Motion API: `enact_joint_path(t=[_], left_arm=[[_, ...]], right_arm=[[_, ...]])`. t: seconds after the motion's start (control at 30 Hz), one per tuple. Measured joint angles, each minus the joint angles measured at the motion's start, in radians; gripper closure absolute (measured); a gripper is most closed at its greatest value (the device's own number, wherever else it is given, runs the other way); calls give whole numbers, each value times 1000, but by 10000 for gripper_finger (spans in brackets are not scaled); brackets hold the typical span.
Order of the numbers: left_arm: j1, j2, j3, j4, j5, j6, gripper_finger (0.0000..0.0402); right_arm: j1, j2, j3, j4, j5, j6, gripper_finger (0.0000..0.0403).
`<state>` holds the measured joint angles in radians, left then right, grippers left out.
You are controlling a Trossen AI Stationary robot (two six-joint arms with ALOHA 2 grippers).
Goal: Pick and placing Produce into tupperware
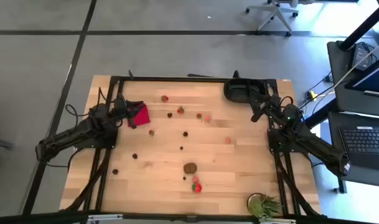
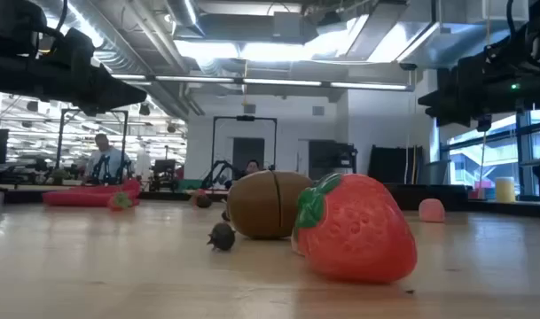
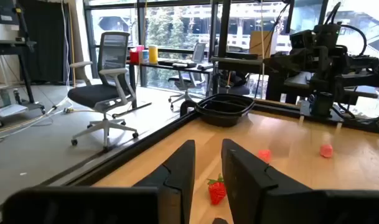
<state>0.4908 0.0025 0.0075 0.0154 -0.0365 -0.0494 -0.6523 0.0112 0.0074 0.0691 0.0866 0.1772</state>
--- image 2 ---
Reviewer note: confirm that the yellow canister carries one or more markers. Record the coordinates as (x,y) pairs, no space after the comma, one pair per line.
(505,189)

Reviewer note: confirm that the silver ceiling duct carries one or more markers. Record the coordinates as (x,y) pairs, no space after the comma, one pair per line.
(185,13)

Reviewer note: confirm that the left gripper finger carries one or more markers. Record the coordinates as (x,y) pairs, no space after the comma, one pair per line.
(114,93)

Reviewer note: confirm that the red cloth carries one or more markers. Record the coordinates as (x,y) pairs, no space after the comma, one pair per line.
(74,197)

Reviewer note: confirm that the black frame stand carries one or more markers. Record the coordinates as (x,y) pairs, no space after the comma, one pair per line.
(92,111)
(245,118)

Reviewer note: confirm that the grey bin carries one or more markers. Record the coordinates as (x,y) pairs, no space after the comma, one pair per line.
(435,173)

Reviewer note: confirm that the dark toy blackberry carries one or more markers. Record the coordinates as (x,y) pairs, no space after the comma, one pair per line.
(204,202)
(221,237)

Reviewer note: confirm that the black equipment cart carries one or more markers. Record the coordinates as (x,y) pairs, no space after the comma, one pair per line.
(331,159)

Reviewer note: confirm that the long ceiling light tube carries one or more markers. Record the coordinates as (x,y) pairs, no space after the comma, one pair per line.
(278,82)

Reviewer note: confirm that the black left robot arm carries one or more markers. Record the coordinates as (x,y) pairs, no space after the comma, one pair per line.
(12,71)

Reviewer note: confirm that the large red toy strawberry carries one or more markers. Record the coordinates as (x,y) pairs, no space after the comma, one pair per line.
(354,230)

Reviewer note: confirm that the black background robot arm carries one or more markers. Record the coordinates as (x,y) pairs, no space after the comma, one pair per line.
(216,173)

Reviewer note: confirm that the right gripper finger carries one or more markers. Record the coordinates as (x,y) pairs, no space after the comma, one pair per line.
(442,97)

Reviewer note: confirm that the brown toy kiwi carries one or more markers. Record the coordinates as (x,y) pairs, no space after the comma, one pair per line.
(260,204)

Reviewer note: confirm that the pink toy berry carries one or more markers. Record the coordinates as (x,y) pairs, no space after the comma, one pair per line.
(431,210)

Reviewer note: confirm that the person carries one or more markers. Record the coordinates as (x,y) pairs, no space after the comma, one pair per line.
(105,159)
(252,166)

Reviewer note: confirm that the green box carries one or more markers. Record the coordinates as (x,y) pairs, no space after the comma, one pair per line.
(187,184)

